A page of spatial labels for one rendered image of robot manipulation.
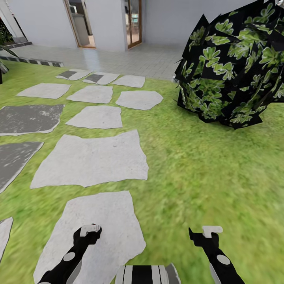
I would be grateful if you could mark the fixed window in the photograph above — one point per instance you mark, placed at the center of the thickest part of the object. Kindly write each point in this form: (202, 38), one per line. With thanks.
(80, 22)

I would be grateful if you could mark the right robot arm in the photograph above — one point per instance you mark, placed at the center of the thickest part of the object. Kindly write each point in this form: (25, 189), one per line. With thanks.
(221, 267)

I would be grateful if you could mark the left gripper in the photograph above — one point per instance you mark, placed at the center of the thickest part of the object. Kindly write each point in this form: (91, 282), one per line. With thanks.
(90, 238)

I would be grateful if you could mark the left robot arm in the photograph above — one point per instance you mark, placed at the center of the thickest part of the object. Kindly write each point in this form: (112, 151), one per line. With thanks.
(69, 268)

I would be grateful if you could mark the robot trunk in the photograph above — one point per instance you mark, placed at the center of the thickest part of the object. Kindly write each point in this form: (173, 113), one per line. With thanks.
(142, 274)

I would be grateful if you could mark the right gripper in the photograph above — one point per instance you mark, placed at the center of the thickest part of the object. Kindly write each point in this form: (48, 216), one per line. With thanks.
(202, 241)

